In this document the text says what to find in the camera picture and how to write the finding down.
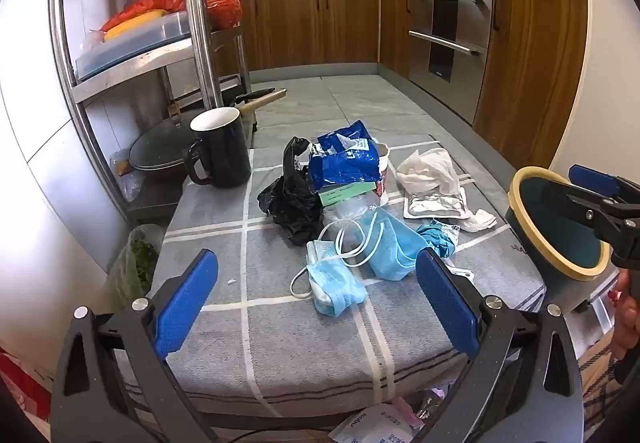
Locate blue wet wipe packet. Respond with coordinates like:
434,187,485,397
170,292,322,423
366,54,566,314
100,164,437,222
308,120,382,188

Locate white foil packet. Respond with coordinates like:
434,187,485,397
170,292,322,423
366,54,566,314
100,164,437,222
402,187,471,220

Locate bag of green vegetables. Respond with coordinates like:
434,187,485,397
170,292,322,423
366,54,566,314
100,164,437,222
107,225,163,314

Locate red plastic bag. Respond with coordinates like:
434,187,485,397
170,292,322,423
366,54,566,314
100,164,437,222
100,0,243,34

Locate white paper packet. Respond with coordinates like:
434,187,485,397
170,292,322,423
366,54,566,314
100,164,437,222
327,403,426,443

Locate red box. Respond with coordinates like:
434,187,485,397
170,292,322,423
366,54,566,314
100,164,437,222
0,348,51,419

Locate yellow food item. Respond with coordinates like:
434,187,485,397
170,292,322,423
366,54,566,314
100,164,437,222
104,10,168,41

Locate clear plastic bag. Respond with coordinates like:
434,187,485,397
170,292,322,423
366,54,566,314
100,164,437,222
322,195,381,244

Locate blue face mask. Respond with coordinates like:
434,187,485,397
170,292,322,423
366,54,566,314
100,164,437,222
291,238,368,316
340,208,426,281

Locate stainless steel oven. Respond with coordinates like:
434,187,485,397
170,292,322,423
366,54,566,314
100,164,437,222
407,0,493,124

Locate green cardboard box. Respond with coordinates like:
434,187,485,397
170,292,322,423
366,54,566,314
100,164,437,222
318,180,378,208

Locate teal bin with yellow rim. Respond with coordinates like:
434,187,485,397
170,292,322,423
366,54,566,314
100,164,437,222
504,166,618,314

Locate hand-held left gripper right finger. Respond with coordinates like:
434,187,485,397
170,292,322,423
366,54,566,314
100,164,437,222
415,248,586,443

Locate grey checked cloth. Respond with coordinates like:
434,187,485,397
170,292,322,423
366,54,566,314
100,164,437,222
117,135,546,419

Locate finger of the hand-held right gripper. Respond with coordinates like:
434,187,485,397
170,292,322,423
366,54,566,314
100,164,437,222
542,178,626,240
568,164,640,206

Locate black plastic bag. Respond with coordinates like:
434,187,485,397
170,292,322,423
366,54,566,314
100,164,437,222
257,137,326,246

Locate blue glove with wrapper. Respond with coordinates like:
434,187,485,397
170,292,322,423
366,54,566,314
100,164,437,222
416,219,461,259

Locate wok with glass lid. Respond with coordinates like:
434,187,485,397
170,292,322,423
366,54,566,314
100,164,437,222
127,123,201,181

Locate plaid cloth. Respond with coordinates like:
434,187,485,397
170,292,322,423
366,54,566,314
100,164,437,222
575,343,626,424

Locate black mug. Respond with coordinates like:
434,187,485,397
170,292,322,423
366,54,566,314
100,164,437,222
182,107,252,188

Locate wooden kitchen cabinets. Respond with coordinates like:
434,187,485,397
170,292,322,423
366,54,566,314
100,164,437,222
237,0,588,184

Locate stainless steel shelf rack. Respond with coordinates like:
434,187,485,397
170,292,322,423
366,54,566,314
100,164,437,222
47,0,256,218

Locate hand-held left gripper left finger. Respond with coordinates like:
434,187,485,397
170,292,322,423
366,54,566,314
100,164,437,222
50,249,221,443

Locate small white tissue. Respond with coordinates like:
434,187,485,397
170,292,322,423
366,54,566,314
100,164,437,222
457,208,498,231

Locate person's right hand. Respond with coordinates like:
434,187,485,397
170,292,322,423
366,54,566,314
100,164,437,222
610,270,640,364

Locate clear plastic tray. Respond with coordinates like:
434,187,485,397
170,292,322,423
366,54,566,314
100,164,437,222
75,10,193,81

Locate large white tissue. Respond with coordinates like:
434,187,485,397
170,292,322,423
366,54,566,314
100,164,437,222
396,148,463,198

